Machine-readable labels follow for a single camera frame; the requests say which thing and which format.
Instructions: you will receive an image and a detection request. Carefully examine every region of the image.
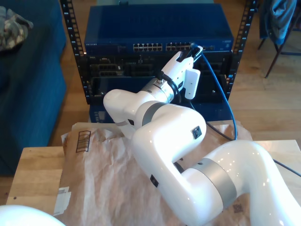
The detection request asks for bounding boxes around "black camera cable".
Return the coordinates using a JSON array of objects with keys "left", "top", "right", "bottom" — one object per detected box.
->
[{"left": 189, "top": 98, "right": 301, "bottom": 178}]

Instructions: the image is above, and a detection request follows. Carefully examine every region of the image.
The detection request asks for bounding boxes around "white shipping label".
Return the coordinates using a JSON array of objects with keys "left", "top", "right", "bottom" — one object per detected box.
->
[{"left": 52, "top": 186, "right": 72, "bottom": 217}]

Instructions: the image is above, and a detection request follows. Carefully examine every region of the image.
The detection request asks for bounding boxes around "black rack server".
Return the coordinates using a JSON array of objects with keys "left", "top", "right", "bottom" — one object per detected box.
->
[{"left": 86, "top": 54, "right": 232, "bottom": 78}]

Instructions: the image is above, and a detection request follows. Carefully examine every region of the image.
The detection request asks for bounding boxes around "camouflage cloth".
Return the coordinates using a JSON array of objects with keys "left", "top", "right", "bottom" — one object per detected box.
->
[{"left": 0, "top": 6, "right": 34, "bottom": 52}]

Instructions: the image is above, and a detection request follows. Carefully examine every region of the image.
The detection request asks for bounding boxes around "blue sofa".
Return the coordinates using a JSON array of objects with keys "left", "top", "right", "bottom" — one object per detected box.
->
[{"left": 0, "top": 0, "right": 68, "bottom": 177}]

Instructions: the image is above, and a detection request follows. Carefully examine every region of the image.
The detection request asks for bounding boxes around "black server rack frame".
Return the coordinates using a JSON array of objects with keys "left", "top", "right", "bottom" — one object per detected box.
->
[{"left": 60, "top": 0, "right": 258, "bottom": 105}]

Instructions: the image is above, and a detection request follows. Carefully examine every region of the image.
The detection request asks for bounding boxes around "blue network cable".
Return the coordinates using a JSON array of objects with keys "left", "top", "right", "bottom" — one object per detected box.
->
[{"left": 190, "top": 42, "right": 238, "bottom": 141}]

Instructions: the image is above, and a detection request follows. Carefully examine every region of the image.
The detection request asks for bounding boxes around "blue-grey jacket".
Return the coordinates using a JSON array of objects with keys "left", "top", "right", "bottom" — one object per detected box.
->
[{"left": 260, "top": 0, "right": 298, "bottom": 45}]

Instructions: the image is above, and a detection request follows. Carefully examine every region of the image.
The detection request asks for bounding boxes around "blue network switch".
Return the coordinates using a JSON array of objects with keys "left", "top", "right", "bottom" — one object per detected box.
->
[{"left": 84, "top": 5, "right": 235, "bottom": 55}]

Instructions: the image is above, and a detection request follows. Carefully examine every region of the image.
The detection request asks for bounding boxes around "brown paper mailer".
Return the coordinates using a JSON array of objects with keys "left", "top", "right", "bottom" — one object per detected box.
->
[{"left": 51, "top": 119, "right": 283, "bottom": 226}]

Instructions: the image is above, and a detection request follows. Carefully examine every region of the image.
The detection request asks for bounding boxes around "black gripper signal cable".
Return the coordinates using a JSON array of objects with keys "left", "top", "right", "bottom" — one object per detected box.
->
[{"left": 158, "top": 70, "right": 182, "bottom": 102}]

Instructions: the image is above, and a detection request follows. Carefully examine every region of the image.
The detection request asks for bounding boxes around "dark metal chair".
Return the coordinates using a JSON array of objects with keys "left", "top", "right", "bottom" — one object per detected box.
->
[{"left": 257, "top": 0, "right": 301, "bottom": 79}]

